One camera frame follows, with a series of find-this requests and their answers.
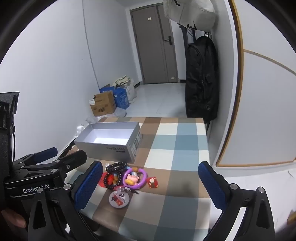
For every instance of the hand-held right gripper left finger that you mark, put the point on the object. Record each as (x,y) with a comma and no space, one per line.
(89,185)

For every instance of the small red charm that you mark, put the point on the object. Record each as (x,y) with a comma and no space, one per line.
(153,182)

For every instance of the blue cardboard box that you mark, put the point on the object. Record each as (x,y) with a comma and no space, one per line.
(121,97)

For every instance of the white wardrobe with wood trim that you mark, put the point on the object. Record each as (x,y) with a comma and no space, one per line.
(261,111)

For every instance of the grey door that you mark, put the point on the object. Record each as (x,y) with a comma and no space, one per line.
(150,46)

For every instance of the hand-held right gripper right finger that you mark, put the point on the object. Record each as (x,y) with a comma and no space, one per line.
(211,185)

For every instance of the beige canvas bag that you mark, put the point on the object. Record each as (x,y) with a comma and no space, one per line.
(192,11)

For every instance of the white round pin badge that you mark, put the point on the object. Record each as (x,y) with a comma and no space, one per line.
(119,199)

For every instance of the brown cardboard box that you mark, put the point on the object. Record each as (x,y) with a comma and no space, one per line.
(104,105)

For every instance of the checked tablecloth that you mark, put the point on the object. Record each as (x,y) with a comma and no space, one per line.
(166,208)

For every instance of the grey cardboard box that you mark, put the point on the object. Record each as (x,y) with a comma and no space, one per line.
(104,150)

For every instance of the red rimmed round pin badge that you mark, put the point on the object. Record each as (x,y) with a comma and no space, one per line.
(101,183)

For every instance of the person's left hand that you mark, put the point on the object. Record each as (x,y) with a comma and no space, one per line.
(12,219)

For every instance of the grey plastic bag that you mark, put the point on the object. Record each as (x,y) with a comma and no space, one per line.
(89,126)
(120,112)

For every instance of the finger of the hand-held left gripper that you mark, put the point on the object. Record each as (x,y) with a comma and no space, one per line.
(72,158)
(46,153)

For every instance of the white plastic bag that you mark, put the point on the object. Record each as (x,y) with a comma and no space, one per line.
(131,91)

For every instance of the black backpack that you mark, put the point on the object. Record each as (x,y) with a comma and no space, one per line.
(201,81)

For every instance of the beige folded cloth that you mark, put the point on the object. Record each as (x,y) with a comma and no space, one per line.
(121,81)

